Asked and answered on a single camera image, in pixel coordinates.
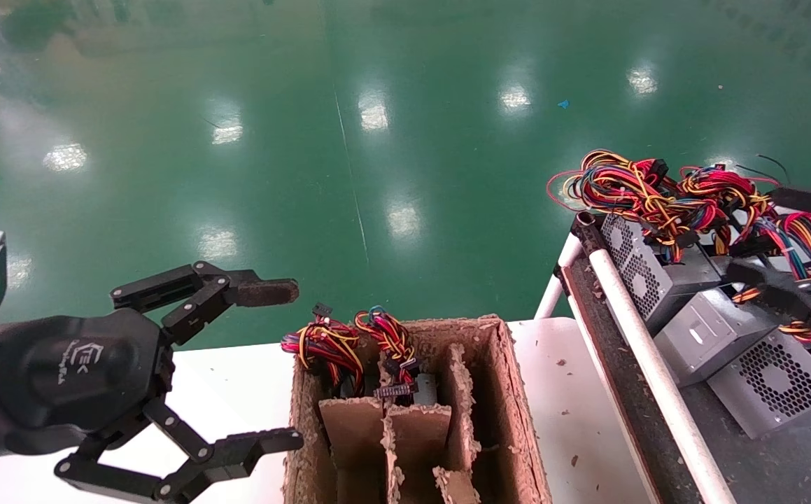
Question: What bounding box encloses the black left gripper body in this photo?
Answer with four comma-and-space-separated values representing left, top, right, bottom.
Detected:
0, 308, 175, 463

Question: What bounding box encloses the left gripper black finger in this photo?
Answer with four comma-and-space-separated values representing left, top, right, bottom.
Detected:
54, 398, 305, 504
110, 261, 301, 347

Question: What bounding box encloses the pink blue wire bundle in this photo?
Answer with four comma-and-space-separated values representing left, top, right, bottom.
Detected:
747, 210, 811, 282

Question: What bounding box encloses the grey power supply large grille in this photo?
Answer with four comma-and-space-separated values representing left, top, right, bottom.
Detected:
707, 328, 811, 440

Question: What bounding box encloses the grey metal power supply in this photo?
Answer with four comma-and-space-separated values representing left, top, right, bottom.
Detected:
411, 373, 441, 407
652, 289, 784, 388

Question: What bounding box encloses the worn cardboard divider box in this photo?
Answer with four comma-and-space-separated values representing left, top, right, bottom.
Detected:
283, 315, 553, 504

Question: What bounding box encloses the white pipe table leg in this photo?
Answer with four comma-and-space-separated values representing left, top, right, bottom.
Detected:
535, 233, 586, 320

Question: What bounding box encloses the long white pipe rail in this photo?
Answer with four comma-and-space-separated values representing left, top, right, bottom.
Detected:
587, 248, 738, 504

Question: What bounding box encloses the large multicolour wire bundle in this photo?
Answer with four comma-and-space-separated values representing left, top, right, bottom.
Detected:
546, 148, 701, 265

